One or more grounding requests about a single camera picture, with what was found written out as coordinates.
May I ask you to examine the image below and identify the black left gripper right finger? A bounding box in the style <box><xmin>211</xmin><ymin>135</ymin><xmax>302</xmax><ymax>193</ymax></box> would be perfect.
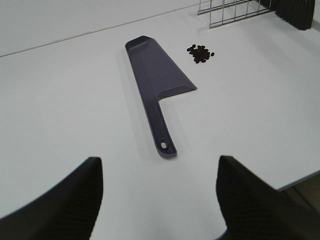
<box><xmin>216</xmin><ymin>155</ymin><xmax>320</xmax><ymax>240</ymax></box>

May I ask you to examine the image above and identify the grey brush with black bristles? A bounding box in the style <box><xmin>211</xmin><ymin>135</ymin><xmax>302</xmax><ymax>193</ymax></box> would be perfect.
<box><xmin>259</xmin><ymin>0</ymin><xmax>316</xmax><ymax>30</ymax></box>

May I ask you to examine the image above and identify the pile of coffee beans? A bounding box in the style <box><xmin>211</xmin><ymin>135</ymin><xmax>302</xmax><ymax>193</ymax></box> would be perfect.
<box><xmin>186</xmin><ymin>44</ymin><xmax>215</xmax><ymax>64</ymax></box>

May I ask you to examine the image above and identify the grey plastic dustpan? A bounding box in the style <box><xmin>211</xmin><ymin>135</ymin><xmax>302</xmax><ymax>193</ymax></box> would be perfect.
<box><xmin>125</xmin><ymin>35</ymin><xmax>197</xmax><ymax>159</ymax></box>

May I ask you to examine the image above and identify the chrome wire dish rack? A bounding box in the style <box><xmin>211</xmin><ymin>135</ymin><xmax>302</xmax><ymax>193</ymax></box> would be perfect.
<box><xmin>197</xmin><ymin>0</ymin><xmax>278</xmax><ymax>29</ymax></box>

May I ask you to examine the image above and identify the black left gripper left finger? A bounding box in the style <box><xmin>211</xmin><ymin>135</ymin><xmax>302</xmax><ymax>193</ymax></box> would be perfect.
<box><xmin>0</xmin><ymin>157</ymin><xmax>103</xmax><ymax>240</ymax></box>

